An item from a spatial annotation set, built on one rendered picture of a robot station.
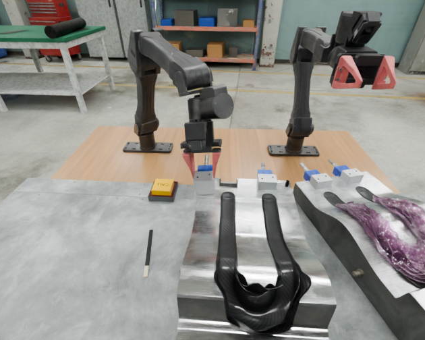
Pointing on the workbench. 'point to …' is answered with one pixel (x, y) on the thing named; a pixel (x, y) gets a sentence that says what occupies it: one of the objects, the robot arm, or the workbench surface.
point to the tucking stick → (148, 253)
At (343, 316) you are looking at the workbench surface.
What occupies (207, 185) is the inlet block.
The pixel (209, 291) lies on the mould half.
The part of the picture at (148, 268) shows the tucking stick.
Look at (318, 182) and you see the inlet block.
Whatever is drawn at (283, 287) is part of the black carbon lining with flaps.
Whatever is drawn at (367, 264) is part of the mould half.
